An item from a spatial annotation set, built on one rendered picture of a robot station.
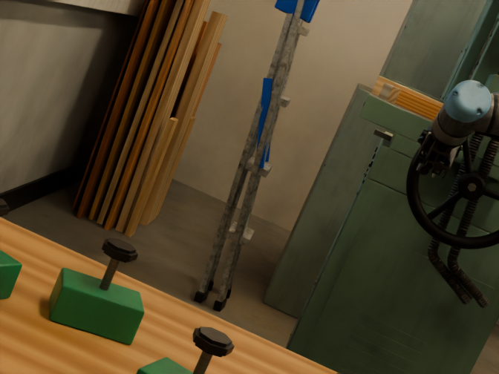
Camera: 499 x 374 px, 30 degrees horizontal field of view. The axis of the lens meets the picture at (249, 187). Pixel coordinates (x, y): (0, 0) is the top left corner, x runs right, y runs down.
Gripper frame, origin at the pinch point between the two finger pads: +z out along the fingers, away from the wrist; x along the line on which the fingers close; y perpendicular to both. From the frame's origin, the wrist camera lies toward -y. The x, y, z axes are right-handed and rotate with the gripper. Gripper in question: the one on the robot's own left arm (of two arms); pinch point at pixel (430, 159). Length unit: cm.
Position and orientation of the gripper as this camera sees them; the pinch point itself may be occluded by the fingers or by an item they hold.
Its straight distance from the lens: 209.0
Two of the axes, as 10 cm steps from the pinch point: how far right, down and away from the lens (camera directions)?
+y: -4.2, 8.4, -3.4
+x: 9.0, 4.1, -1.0
